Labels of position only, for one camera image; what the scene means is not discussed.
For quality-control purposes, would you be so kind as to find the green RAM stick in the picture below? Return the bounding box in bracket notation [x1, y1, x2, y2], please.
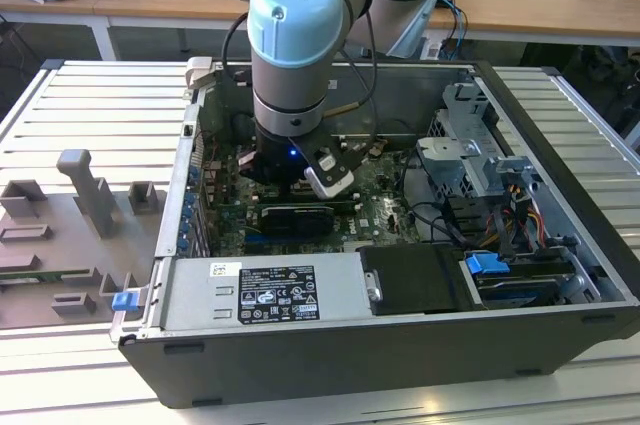
[0, 269, 69, 284]
[258, 198, 362, 212]

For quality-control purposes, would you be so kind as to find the green motherboard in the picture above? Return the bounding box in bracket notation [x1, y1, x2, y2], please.
[199, 137, 419, 256]

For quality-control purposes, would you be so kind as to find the gray plastic case latch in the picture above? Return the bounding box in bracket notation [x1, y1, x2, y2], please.
[183, 55, 218, 92]

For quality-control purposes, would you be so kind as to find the silver power supply unit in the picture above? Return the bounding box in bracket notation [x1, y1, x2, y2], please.
[142, 250, 384, 332]

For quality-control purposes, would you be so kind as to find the silver metal disk bay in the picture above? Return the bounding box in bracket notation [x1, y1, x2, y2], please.
[413, 80, 541, 202]

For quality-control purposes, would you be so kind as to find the pale blue teach pendant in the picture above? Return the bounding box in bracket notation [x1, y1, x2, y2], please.
[385, 0, 437, 60]

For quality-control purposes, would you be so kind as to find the blue plastic case latch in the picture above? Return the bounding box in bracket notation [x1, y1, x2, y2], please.
[111, 291, 140, 315]

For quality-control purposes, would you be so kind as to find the black PC case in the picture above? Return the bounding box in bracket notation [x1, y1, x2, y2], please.
[117, 55, 640, 409]

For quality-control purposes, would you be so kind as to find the hard disk in blue carrier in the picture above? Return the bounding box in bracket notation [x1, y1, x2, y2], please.
[462, 250, 576, 309]

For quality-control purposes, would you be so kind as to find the gray parts rack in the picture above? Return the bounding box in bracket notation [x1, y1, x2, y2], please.
[0, 147, 170, 332]

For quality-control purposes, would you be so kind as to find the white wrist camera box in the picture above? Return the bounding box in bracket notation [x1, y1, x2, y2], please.
[303, 153, 357, 200]

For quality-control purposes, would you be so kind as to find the thick long black cable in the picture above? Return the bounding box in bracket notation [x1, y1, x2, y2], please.
[402, 149, 474, 249]

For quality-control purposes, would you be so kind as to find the black plastic cable shroud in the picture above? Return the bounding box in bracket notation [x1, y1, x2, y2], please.
[358, 243, 475, 317]

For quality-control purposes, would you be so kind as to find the coloured power wire bundle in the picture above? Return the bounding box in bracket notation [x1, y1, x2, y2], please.
[492, 183, 546, 259]

